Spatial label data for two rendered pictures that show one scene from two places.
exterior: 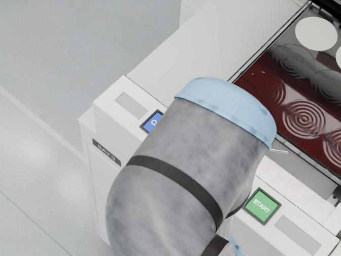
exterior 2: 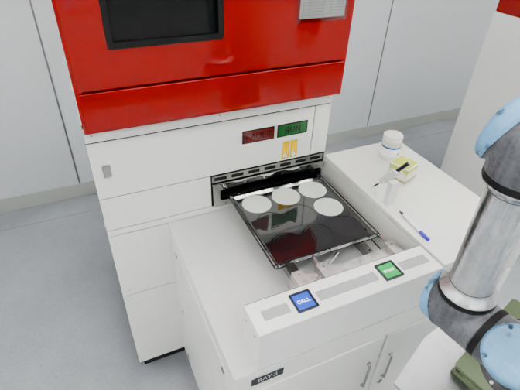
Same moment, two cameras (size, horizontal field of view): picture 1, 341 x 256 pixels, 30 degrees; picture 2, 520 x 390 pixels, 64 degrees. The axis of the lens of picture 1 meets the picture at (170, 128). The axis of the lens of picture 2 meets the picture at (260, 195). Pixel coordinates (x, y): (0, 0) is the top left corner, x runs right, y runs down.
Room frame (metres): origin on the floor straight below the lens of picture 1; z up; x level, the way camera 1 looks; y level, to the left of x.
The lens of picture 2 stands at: (0.44, 0.66, 1.77)
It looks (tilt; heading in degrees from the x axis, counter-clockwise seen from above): 37 degrees down; 298
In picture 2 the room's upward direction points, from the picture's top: 2 degrees clockwise
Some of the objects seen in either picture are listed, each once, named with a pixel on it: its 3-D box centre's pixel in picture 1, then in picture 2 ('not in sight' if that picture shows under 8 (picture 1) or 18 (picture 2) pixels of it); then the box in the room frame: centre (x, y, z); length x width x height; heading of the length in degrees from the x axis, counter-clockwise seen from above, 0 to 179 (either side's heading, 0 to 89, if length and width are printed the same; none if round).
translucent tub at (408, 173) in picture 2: not in sight; (402, 170); (0.57, -0.64, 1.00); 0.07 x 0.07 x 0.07; 73
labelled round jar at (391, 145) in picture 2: not in sight; (391, 145); (0.65, -0.77, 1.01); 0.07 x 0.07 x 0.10
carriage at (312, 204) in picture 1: (265, 179); (348, 275); (0.59, -0.21, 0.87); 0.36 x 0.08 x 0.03; 54
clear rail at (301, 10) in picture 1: (266, 45); (251, 229); (0.92, -0.20, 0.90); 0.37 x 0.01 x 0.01; 144
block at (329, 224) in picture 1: (334, 223); (395, 252); (0.49, -0.34, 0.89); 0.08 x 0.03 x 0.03; 144
